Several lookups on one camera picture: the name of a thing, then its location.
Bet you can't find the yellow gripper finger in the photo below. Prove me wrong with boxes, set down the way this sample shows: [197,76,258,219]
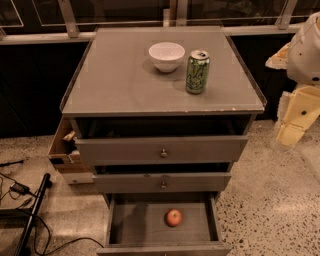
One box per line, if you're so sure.
[276,85,320,146]
[265,44,289,70]

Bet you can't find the red apple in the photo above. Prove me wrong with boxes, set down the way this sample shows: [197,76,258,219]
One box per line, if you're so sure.
[165,209,182,227]

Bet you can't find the grey top drawer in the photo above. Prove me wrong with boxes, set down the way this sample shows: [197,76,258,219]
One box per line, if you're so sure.
[76,136,248,166]

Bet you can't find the grey drawer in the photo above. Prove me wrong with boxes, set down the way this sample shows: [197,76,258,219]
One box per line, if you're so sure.
[93,172,231,193]
[76,136,248,166]
[97,192,231,256]

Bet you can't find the grey drawer cabinet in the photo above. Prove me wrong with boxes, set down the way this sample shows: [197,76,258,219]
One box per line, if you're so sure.
[59,25,268,208]

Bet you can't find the grey middle drawer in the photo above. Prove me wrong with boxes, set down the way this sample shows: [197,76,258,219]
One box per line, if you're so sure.
[93,172,231,193]

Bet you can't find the grey bottom drawer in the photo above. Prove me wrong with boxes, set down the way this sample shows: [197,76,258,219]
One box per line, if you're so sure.
[97,192,231,256]

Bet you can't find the green soda can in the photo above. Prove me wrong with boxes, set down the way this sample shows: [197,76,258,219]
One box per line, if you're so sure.
[186,50,210,94]

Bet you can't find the white ceramic bowl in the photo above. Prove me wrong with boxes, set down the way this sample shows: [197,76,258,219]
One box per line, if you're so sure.
[148,42,185,73]

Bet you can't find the open cardboard box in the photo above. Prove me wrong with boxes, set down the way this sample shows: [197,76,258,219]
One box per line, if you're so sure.
[48,118,93,185]

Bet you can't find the metal window railing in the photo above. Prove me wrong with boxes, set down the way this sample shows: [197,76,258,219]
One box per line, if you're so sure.
[0,0,320,44]

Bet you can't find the black pole on floor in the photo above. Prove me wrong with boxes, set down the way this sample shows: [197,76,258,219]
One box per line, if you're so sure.
[14,173,52,256]

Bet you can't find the black floor cable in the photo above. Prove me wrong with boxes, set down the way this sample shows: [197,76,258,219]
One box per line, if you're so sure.
[31,214,105,256]

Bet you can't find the black power adapter with cable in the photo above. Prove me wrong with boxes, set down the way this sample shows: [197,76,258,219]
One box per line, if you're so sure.
[0,173,36,208]

